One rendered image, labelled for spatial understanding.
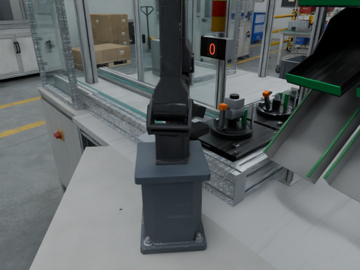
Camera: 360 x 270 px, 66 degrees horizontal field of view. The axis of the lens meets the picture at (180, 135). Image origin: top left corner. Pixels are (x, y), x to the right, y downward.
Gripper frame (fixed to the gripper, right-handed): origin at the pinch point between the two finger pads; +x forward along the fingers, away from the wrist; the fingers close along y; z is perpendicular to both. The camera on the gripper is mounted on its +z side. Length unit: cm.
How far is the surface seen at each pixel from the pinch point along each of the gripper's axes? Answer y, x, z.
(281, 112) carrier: -5.8, 1.9, 44.1
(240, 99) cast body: -3.8, -7.5, 21.8
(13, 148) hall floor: 247, 102, -12
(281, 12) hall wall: 572, 12, 992
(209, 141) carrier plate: -2.1, 3.7, 10.6
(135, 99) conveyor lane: 61, 10, 24
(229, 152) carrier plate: -10.8, 3.6, 9.4
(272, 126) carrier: -8.3, 3.8, 35.3
